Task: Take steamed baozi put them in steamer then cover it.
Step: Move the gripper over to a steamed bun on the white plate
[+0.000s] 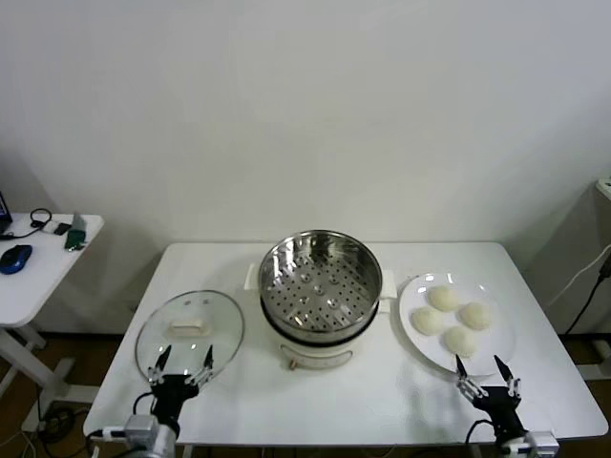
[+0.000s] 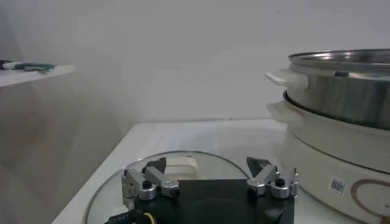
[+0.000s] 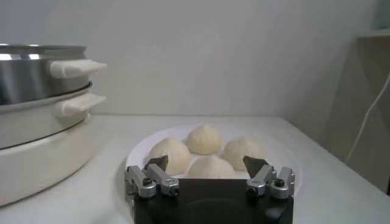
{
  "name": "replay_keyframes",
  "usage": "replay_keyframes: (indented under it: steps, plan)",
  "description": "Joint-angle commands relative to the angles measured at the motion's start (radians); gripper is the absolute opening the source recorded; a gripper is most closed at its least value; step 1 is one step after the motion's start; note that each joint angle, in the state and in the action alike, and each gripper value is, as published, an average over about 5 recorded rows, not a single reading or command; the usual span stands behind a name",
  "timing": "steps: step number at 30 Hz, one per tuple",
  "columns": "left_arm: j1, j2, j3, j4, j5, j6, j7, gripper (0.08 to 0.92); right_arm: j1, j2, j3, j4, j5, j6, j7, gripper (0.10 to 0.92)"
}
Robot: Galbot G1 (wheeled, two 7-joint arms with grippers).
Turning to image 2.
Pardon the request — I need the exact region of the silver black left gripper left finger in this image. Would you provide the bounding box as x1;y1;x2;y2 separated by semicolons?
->
121;156;180;211

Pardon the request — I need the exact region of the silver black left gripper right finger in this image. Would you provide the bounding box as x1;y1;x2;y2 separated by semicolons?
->
246;156;302;200

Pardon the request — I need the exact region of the round glass pot lid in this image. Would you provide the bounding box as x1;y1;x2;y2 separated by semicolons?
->
85;150;250;224

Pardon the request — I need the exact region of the stainless steel steamer basket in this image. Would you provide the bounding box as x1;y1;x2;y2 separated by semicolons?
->
264;48;390;131

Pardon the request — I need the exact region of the white electric cooking pot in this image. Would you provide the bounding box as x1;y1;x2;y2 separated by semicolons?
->
266;100;390;224

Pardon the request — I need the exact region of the white side table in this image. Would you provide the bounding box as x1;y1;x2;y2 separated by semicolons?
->
0;62;76;89

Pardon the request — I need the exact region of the green card holder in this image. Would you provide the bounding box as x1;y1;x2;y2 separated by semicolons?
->
13;63;56;73

